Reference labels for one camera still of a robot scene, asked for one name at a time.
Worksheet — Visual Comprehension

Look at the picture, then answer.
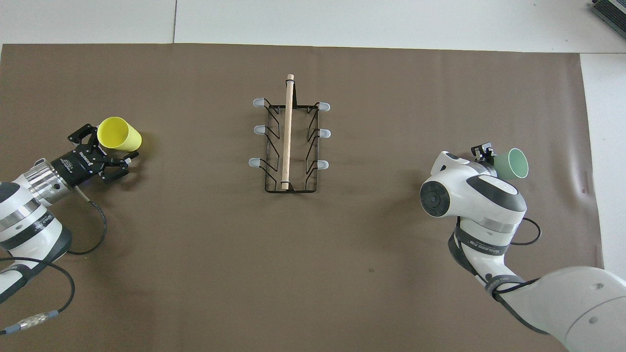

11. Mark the pale green cup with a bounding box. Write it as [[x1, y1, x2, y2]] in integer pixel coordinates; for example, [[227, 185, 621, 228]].
[[492, 148, 529, 179]]

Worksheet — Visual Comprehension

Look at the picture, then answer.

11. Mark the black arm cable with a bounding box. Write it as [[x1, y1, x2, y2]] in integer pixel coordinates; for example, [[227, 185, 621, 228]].
[[0, 188, 108, 335], [509, 218, 541, 245]]

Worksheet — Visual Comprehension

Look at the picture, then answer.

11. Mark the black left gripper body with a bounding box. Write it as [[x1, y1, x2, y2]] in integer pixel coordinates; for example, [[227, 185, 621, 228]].
[[50, 147, 106, 187]]

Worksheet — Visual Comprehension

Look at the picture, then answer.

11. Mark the black wire cup rack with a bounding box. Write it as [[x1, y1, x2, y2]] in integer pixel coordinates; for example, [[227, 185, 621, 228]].
[[248, 73, 332, 194]]

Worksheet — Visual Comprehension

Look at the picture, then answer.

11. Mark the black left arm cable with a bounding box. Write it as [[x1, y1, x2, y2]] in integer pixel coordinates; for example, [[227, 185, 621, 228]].
[[0, 188, 108, 335]]

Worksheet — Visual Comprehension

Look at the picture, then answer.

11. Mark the brown table mat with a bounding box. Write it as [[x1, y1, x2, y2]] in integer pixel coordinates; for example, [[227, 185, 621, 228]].
[[0, 43, 604, 352]]

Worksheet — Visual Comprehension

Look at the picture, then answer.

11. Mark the grey ribbed device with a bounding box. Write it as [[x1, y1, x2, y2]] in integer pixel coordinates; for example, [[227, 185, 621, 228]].
[[589, 0, 626, 39]]

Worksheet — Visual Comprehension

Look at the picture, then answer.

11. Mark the yellow cup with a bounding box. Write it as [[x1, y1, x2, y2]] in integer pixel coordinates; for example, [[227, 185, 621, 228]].
[[96, 116, 143, 152]]

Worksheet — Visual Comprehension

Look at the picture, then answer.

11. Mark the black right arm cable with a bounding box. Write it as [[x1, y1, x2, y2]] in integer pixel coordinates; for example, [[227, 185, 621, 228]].
[[509, 218, 541, 245]]

